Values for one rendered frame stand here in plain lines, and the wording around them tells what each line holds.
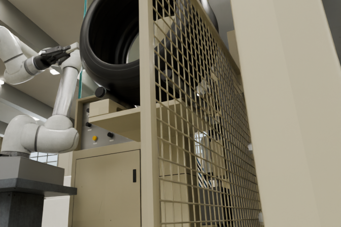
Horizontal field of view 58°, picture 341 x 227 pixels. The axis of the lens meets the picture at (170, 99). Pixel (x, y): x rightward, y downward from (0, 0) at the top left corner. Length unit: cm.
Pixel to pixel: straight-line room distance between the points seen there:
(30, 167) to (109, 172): 48
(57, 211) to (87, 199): 329
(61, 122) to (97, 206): 54
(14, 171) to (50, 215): 374
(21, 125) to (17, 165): 33
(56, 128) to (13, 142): 23
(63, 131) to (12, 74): 41
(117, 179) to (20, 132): 60
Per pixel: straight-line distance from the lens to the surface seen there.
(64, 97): 201
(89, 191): 202
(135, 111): 108
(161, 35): 164
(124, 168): 189
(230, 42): 139
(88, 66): 129
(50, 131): 187
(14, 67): 171
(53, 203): 536
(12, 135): 190
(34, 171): 173
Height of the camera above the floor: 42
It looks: 22 degrees up
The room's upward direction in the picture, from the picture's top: 3 degrees counter-clockwise
